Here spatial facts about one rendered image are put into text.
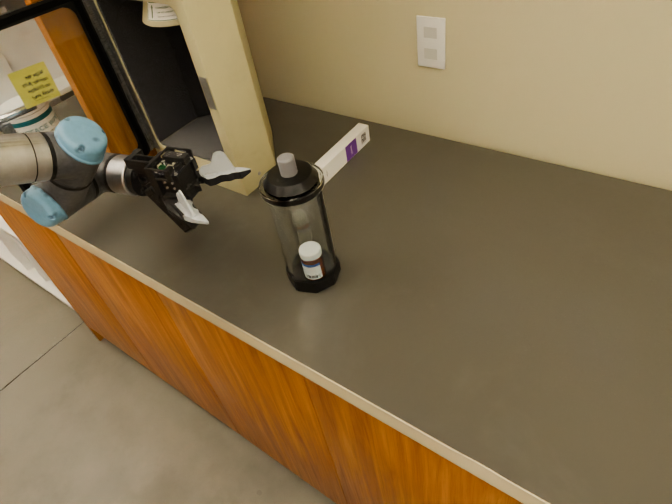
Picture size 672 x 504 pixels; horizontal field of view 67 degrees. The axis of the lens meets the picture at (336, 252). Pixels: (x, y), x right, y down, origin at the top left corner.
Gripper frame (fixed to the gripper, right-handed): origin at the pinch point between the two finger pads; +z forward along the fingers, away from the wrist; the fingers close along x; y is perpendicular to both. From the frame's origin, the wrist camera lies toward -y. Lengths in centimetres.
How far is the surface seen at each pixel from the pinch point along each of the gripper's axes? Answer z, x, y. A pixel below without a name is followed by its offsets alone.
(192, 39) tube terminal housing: -14.9, 21.0, 19.2
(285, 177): 11.9, -0.2, 6.3
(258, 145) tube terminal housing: -12.1, 28.3, -8.3
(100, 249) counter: -39.1, -3.1, -18.3
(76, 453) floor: -89, -23, -113
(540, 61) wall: 46, 50, 4
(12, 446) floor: -116, -29, -113
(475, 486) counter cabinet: 48, -23, -33
